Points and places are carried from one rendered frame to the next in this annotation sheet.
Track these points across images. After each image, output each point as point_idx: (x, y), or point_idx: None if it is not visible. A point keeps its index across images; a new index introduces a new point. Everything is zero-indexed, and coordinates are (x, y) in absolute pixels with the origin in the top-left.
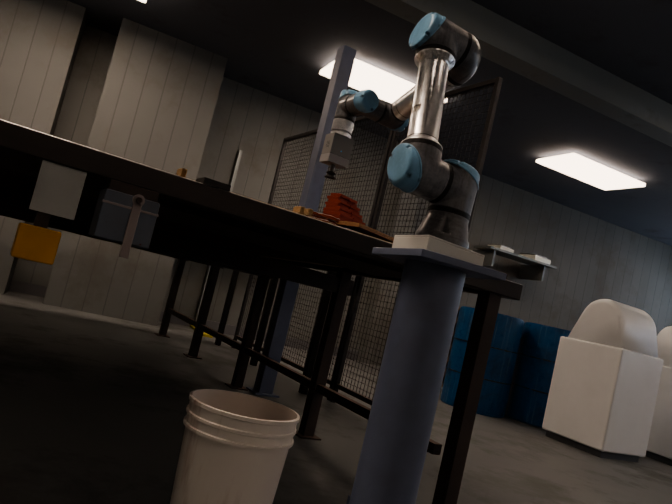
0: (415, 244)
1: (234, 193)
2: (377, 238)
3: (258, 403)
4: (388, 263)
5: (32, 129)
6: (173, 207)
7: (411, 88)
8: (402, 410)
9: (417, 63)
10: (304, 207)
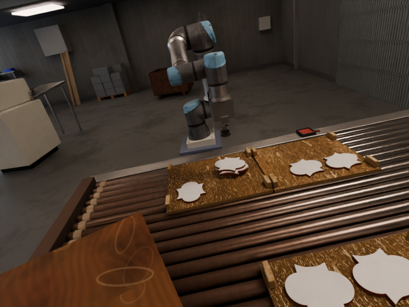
0: (214, 134)
1: (293, 133)
2: (195, 161)
3: None
4: None
5: (380, 115)
6: None
7: (185, 53)
8: None
9: (211, 52)
10: (251, 147)
